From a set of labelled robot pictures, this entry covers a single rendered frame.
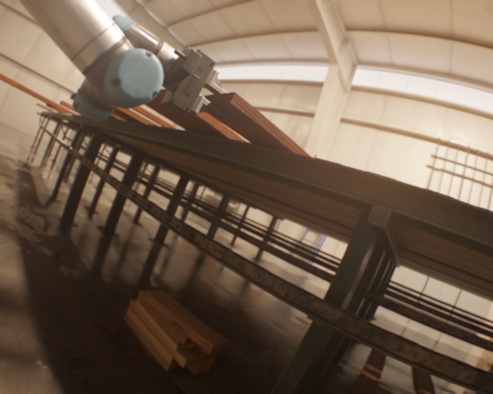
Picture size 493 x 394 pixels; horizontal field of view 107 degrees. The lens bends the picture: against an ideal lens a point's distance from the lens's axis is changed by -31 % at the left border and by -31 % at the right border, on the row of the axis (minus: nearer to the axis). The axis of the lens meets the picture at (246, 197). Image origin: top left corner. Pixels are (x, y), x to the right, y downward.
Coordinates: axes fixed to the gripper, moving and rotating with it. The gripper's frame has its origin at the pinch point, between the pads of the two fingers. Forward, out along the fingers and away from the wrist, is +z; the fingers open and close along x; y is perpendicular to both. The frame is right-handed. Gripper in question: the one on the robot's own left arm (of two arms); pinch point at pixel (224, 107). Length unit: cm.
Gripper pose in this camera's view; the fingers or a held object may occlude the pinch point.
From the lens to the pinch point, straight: 61.2
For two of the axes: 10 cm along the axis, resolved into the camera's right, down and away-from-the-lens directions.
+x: -3.9, 9.2, -0.4
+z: 6.5, 3.1, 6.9
